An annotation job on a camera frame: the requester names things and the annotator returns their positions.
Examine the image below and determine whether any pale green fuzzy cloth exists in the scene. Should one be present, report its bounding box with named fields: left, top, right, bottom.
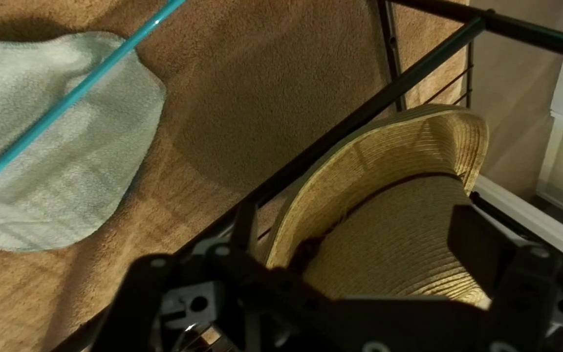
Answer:
left=0, top=31, right=167, bottom=253

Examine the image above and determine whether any black metal shelf rack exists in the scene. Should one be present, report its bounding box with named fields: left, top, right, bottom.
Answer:
left=52, top=0, right=563, bottom=352

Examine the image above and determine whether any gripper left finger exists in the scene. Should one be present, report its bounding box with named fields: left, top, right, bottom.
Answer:
left=91, top=200, right=328, bottom=352

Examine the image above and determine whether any brown straw hat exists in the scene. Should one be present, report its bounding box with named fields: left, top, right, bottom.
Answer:
left=262, top=104, right=492, bottom=311

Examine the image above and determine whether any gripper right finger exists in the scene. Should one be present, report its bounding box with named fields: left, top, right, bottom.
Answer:
left=447, top=204, right=563, bottom=352

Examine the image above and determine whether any teal rod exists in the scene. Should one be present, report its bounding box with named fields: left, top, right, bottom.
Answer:
left=0, top=0, right=187, bottom=202

